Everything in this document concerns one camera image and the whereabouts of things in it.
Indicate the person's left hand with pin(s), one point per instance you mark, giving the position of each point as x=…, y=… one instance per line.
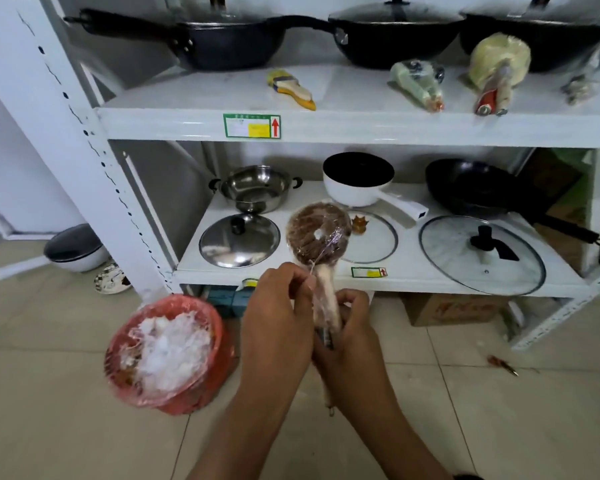
x=275, y=329

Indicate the person's right hand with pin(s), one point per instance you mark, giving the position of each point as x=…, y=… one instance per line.
x=355, y=354

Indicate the person's right thumb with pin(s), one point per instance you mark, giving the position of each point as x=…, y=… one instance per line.
x=355, y=302

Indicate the person's left thumb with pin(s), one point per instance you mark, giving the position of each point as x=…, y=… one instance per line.
x=302, y=299

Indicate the brown plastic-wrapped round brush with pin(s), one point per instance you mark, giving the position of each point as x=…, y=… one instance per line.
x=316, y=234

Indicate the person's left forearm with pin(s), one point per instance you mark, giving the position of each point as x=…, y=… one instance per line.
x=235, y=429

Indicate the person's right forearm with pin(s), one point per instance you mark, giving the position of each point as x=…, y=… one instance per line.
x=385, y=434

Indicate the small green shelf label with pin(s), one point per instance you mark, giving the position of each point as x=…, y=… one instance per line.
x=369, y=272

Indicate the glass lid with gold knob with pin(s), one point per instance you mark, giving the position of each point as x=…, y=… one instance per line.
x=375, y=239

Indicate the blue box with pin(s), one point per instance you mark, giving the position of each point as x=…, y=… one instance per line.
x=230, y=302

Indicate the stainless steel lid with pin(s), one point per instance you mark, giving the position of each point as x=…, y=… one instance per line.
x=239, y=240

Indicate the brown cardboard box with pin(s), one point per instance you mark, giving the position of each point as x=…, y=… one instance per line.
x=450, y=309

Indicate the white saucepan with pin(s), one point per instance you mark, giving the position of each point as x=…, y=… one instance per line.
x=365, y=187

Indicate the stainless steel pot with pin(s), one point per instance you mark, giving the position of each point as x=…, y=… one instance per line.
x=254, y=188

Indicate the glass lid with black knob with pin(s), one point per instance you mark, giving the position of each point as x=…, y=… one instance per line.
x=480, y=254

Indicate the red bin with plastic wrap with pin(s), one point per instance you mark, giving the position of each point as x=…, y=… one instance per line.
x=167, y=352

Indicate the black iron wok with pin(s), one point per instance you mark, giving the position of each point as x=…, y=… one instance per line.
x=480, y=189

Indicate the patterned plate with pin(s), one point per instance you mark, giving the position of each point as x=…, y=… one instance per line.
x=112, y=280

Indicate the yellow and blue brush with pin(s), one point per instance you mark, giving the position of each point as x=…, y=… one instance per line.
x=291, y=87

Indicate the green plastic-wrapped brush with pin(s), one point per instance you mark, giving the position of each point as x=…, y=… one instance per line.
x=417, y=82

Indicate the white pot with dark lid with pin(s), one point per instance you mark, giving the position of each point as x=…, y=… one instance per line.
x=75, y=249

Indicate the green and brown carton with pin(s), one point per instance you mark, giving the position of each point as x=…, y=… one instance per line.
x=562, y=194

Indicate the white metal shelf rack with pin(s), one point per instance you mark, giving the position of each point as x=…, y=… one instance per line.
x=145, y=114

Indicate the black wok with lid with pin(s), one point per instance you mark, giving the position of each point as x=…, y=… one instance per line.
x=545, y=37
x=390, y=37

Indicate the cream plastic-wrapped round brush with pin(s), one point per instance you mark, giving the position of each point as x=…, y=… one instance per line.
x=497, y=62

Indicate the small plastic-wrapped scrubber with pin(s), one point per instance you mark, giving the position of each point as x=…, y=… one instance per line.
x=580, y=88

